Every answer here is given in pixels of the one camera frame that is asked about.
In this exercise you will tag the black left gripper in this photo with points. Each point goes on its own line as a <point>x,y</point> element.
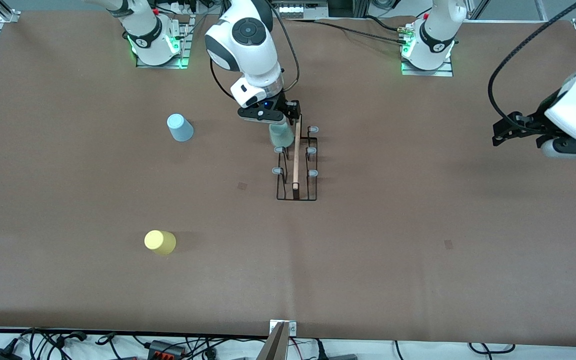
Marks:
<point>531,125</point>

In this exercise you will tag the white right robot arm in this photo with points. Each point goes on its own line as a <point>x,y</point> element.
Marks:
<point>248,45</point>

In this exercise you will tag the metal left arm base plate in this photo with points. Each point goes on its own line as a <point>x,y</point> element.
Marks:
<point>428,73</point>

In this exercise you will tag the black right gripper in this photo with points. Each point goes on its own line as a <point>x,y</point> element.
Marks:
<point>284,106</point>

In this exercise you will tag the white power strip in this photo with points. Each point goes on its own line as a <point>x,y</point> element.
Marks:
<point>298,9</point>

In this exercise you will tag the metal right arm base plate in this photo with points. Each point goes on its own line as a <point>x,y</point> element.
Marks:
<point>184,47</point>

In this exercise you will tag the grey camera stand post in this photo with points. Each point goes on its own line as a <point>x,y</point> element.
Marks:
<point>274,347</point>

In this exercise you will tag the pale green plastic cup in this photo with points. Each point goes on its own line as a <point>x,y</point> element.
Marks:
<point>281,135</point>

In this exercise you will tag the brown table cover sheet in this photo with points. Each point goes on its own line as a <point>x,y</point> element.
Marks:
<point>418,280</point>

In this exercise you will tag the black power adapter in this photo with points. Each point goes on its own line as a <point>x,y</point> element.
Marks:
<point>0,355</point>

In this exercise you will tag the light blue plastic cup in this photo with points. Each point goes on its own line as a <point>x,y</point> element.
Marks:
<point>180,128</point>

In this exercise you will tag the small metal clamp bracket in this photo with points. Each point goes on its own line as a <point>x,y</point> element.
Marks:
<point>293,328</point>

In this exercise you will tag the black orange connector box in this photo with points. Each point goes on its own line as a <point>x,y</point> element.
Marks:
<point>167,348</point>

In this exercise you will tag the yellow plastic cup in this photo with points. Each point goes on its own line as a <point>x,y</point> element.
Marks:
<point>160,242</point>

